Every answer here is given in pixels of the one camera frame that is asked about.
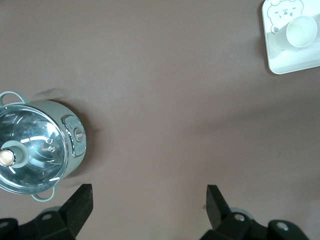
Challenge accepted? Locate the brown table cover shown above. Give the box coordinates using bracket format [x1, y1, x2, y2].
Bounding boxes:
[0, 0, 320, 240]

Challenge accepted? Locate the glass pot lid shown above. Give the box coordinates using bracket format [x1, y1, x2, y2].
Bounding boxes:
[0, 104, 70, 195]

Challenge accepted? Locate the white plastic cup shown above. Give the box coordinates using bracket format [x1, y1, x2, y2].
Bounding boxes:
[272, 14, 318, 51]

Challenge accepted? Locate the cream bear print tray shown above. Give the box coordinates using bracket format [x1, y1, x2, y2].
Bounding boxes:
[261, 0, 320, 75]

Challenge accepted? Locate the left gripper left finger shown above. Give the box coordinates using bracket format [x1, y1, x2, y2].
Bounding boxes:
[0, 183, 94, 240]

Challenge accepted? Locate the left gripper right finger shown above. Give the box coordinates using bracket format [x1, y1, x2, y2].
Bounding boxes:
[201, 184, 308, 240]

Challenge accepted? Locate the grey pot with glass lid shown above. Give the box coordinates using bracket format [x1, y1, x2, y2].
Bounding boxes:
[0, 91, 88, 202]

